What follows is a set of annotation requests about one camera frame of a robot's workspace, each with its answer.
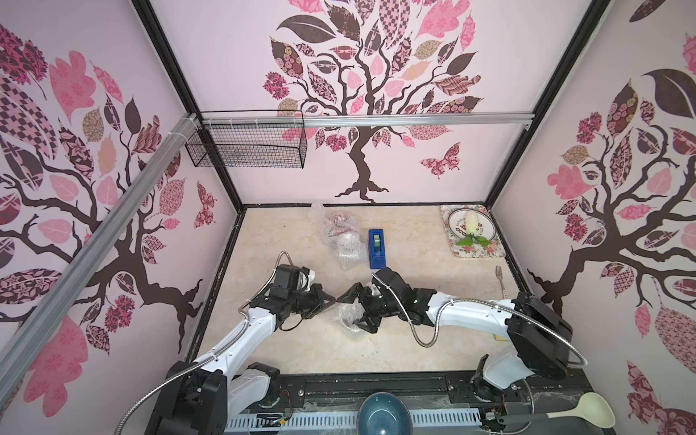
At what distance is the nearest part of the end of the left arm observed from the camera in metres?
0.62

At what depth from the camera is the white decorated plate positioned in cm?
110

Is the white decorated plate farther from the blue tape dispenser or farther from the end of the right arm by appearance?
the end of the right arm

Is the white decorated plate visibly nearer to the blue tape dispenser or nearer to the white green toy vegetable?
→ the white green toy vegetable

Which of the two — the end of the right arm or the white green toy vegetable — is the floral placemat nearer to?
the white green toy vegetable

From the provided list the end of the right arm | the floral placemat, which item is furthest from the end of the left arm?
the floral placemat

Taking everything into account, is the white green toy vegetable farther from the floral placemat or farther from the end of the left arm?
the end of the left arm

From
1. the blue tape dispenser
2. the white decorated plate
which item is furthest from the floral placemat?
the blue tape dispenser

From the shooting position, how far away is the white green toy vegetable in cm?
107

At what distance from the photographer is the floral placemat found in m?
1.06

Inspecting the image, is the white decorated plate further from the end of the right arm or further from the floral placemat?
the end of the right arm

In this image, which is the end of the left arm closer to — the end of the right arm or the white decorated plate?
the end of the right arm
